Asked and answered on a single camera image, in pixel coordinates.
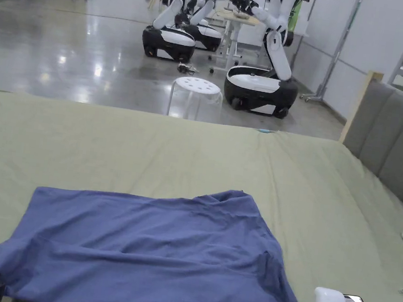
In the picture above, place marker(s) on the dark blue shirt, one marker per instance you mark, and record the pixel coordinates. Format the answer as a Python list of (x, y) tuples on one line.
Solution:
[(144, 247)]

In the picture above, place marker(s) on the grey padded headboard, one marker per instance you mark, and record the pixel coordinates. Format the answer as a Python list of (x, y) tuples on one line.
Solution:
[(395, 146)]

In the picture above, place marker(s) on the small blue sheet clip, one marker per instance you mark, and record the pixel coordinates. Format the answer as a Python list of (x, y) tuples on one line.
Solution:
[(265, 131)]

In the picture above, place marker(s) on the bed with pale green sheet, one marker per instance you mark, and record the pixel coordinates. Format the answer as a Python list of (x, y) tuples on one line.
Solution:
[(171, 154)]

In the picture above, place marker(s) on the white and black wheeled robot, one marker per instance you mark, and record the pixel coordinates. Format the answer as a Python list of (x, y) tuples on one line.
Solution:
[(206, 32), (168, 39), (273, 56)]

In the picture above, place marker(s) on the white desk with wooden top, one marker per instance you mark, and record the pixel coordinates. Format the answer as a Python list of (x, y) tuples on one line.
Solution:
[(236, 23)]

